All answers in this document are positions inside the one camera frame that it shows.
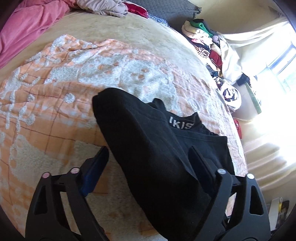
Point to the orange and white blanket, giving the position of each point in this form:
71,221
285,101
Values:
57,81

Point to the pink duvet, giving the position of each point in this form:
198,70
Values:
27,23

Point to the white curtain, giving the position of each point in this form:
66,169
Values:
249,39

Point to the small black object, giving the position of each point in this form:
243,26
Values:
244,79

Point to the red object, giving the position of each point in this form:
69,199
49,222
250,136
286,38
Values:
238,128

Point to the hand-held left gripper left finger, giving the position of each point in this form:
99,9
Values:
92,173

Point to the blue patterned pillow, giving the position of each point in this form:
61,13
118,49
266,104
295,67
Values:
159,20

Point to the black sweater with orange cuffs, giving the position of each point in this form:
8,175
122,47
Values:
150,150

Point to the red cloth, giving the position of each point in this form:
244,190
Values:
137,10

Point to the lilac garment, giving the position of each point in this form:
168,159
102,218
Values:
104,8

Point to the beige bed sheet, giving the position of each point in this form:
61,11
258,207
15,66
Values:
138,30

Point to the pile of mixed clothes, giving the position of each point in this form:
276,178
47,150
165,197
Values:
201,37

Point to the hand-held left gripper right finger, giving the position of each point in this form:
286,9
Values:
203,169

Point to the bright window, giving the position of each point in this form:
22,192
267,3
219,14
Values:
286,74

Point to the dark printed book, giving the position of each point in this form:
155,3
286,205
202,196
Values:
281,212

